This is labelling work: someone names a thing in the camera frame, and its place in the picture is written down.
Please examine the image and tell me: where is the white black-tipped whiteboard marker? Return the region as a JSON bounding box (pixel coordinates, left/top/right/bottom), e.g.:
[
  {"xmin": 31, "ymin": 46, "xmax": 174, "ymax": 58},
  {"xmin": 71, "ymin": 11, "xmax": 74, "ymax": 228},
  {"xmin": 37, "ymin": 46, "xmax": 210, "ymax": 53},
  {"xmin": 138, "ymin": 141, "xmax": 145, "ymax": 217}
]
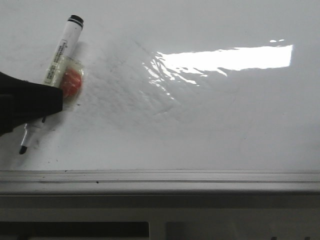
[{"xmin": 18, "ymin": 14, "xmax": 85, "ymax": 155}]

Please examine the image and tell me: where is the red disc taped to marker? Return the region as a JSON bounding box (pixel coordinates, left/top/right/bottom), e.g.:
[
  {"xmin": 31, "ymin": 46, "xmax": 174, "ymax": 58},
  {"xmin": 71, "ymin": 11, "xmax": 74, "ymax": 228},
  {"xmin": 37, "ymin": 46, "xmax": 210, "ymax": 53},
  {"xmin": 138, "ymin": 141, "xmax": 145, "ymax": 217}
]
[{"xmin": 56, "ymin": 56, "xmax": 85, "ymax": 108}]

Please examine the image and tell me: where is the grey table edge with slots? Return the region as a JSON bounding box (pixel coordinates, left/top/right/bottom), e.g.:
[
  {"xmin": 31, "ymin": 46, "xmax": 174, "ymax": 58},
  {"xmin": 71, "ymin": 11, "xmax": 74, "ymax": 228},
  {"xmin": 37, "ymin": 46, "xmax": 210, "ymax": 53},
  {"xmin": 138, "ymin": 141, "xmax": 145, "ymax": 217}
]
[{"xmin": 0, "ymin": 194, "xmax": 320, "ymax": 240}]

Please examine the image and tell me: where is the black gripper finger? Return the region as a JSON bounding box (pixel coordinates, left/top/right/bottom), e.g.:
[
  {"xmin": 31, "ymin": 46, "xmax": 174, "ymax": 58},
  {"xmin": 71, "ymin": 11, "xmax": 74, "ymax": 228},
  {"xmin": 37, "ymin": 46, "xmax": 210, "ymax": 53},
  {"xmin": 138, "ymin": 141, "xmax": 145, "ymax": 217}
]
[{"xmin": 0, "ymin": 72, "xmax": 63, "ymax": 135}]

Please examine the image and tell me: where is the white glossy whiteboard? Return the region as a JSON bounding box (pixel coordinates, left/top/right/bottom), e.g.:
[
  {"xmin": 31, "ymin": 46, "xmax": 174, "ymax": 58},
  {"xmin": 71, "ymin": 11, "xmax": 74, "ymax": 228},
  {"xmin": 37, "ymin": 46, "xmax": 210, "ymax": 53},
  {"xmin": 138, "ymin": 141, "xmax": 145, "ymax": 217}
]
[{"xmin": 0, "ymin": 0, "xmax": 320, "ymax": 171}]

